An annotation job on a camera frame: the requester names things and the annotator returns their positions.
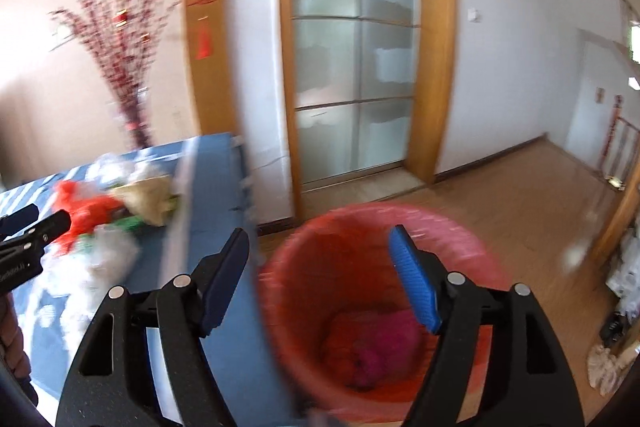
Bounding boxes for clear plastic bag front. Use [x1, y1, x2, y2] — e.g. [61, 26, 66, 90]
[44, 225, 140, 340]

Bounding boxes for clear plastic bag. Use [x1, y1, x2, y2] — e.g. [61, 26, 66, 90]
[85, 153, 166, 190]
[44, 225, 140, 340]

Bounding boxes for red plastic bag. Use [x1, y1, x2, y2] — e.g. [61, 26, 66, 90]
[52, 180, 125, 257]

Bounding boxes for beige plastic bag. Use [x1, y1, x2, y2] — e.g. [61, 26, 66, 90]
[108, 176, 177, 228]

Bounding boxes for pink plastic bag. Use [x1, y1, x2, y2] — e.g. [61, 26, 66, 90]
[321, 310, 422, 390]

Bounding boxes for red lined trash basket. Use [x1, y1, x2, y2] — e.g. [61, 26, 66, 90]
[258, 202, 510, 423]

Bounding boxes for person left hand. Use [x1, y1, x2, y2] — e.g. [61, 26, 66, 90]
[0, 294, 32, 379]

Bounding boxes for bright green plastic bag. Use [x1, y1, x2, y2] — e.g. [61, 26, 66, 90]
[108, 216, 145, 233]

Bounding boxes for clear plastic bag rear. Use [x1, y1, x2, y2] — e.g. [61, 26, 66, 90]
[85, 153, 166, 190]

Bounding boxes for clear glass vase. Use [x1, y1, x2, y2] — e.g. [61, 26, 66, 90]
[116, 87, 153, 150]

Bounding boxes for blue white striped tablecloth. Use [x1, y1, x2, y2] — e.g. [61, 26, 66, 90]
[14, 133, 296, 426]

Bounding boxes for wooden stair railing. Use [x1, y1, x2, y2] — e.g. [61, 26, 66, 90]
[596, 95, 639, 192]

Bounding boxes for small red lantern ornament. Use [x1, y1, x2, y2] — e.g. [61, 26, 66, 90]
[114, 10, 128, 28]

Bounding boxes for red berry branches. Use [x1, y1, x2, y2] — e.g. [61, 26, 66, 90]
[49, 0, 184, 128]

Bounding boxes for white door far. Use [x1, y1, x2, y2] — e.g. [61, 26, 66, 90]
[565, 40, 627, 168]

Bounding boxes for frosted glass sliding door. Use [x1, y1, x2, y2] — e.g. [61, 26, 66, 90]
[292, 0, 420, 185]

